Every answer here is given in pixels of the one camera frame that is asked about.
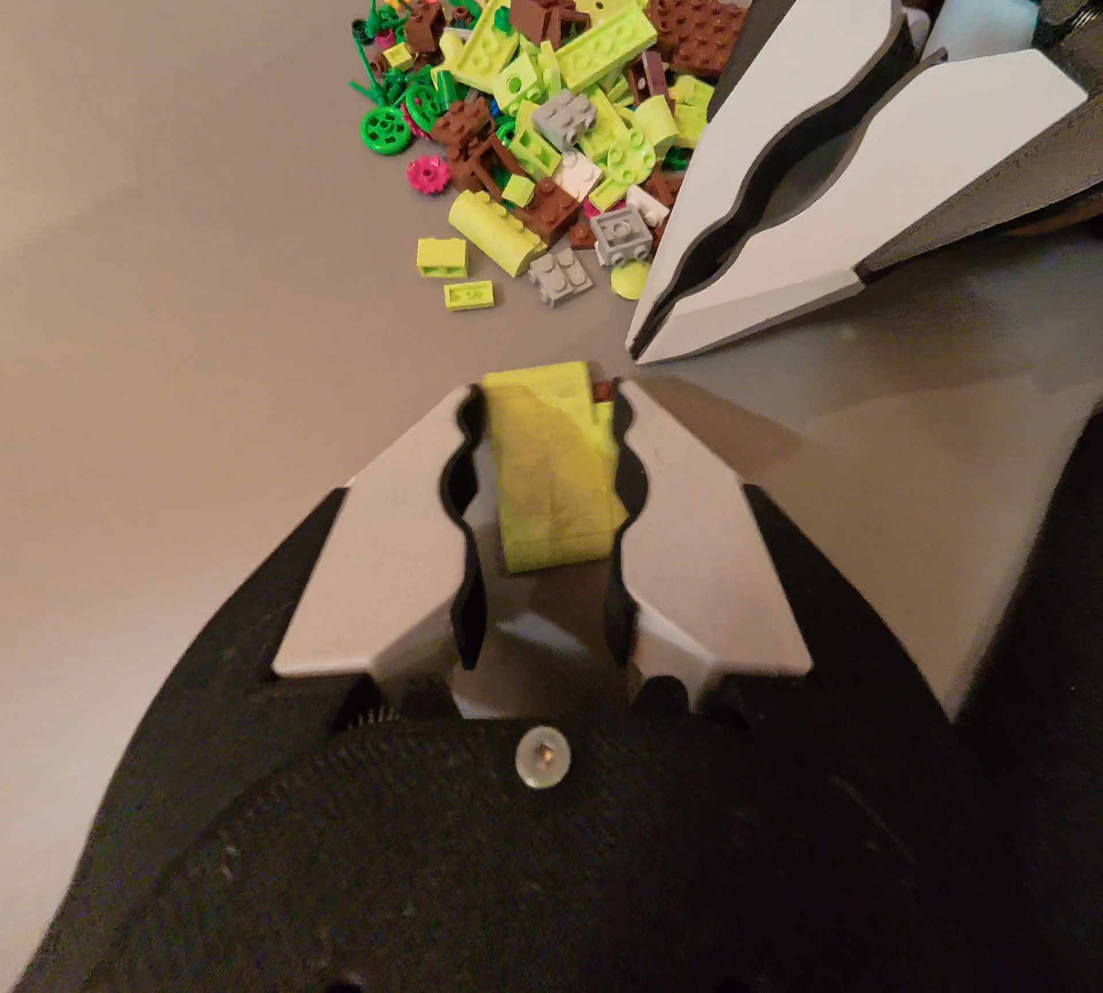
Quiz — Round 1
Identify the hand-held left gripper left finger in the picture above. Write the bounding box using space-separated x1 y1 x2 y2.
271 383 489 717

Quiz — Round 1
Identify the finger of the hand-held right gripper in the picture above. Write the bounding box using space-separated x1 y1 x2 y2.
626 0 932 361
636 0 1091 365

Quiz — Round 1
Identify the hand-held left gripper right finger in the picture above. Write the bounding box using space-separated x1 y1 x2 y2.
603 378 815 712

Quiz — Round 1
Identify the lime and brown brick assembly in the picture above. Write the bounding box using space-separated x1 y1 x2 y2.
481 360 628 574

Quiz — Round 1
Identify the pile of toy bricks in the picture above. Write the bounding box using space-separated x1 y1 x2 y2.
349 0 751 314

